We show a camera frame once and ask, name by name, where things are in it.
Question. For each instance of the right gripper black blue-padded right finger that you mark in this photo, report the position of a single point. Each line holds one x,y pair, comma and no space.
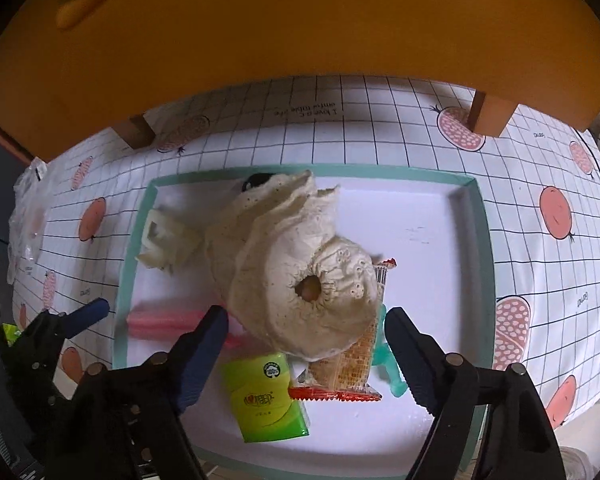
498,410

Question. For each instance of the wafer snack packet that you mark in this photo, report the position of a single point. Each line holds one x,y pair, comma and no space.
344,377

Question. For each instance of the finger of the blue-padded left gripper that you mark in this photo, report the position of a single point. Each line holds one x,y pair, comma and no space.
83,318

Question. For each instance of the white tray with teal rim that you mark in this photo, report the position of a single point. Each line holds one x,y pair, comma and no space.
432,223

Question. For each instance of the cream plastic toy block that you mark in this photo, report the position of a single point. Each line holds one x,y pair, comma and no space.
166,243

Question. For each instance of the pink plastic stick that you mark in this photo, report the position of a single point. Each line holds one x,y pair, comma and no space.
168,324

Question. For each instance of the clear plastic bag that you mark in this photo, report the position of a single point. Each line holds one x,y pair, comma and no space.
27,222

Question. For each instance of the wooden nightstand cabinet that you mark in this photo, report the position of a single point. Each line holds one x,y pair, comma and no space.
488,116

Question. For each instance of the wooden lower drawer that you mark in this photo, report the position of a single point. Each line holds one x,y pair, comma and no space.
69,68

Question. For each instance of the green plastic toy figure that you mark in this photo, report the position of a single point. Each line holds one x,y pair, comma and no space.
383,357

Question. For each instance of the cream lace cloth scrunchie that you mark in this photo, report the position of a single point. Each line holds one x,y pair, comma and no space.
285,274

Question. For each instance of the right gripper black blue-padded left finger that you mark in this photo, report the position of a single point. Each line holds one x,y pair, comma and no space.
129,420

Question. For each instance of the black toy car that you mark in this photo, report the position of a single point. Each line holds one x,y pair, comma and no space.
256,180

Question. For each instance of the green tissue pack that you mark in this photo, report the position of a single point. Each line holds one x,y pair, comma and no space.
257,389

